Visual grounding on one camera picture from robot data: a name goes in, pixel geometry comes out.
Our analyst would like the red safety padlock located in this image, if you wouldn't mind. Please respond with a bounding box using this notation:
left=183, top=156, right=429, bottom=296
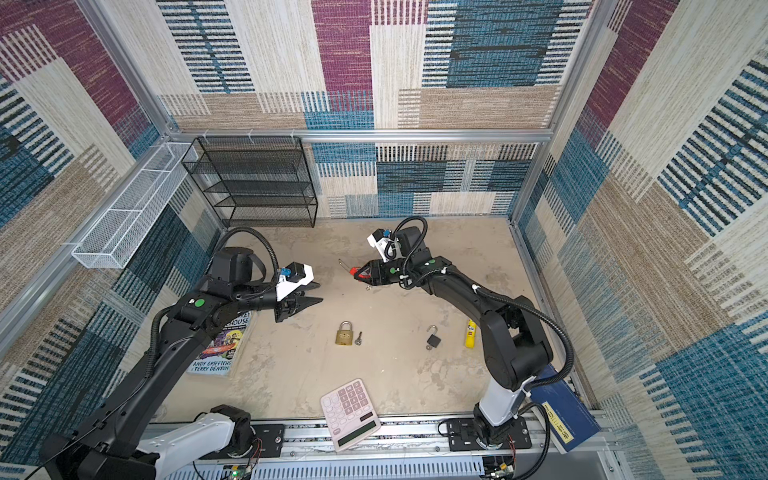
left=338, top=258, right=371, bottom=291

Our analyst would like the pink calculator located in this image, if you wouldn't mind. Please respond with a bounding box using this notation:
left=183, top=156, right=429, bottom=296
left=320, top=378, right=382, bottom=452

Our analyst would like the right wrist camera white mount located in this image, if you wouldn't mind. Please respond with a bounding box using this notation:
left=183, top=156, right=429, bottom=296
left=367, top=228, right=396, bottom=262

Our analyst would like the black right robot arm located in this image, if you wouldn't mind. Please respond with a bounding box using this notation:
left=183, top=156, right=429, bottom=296
left=352, top=216, right=575, bottom=450

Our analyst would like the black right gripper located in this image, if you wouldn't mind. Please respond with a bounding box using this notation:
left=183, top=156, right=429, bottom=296
left=354, top=257, right=412, bottom=287

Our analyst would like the dark blue hardcover book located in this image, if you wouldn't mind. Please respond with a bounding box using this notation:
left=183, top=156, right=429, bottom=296
left=530, top=380, right=601, bottom=454

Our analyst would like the treehouse paperback book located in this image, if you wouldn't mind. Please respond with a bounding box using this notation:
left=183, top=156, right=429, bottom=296
left=186, top=312, right=251, bottom=376

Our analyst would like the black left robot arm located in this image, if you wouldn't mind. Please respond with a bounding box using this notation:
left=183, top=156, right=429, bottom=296
left=40, top=227, right=319, bottom=479

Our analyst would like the black wire shelf rack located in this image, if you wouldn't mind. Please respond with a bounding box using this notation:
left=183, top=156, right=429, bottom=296
left=181, top=136, right=318, bottom=228

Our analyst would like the small black padlock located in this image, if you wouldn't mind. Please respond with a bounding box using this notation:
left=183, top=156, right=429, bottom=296
left=426, top=325, right=441, bottom=350

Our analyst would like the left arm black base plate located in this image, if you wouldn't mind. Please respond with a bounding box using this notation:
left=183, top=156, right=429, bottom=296
left=202, top=423, right=286, bottom=461

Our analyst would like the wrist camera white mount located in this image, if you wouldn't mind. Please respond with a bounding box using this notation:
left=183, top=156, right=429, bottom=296
left=275, top=262, right=314, bottom=302
left=367, top=228, right=396, bottom=262

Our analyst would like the white wire mesh basket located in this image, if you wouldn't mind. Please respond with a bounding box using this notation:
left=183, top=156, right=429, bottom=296
left=72, top=142, right=189, bottom=269

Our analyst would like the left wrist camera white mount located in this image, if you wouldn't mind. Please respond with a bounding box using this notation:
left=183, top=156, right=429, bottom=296
left=275, top=262, right=314, bottom=302

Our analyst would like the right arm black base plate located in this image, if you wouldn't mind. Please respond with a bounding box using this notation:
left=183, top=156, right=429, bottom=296
left=437, top=416, right=532, bottom=451

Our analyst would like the brass padlock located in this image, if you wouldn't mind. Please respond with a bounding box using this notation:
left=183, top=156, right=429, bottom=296
left=335, top=321, right=355, bottom=346

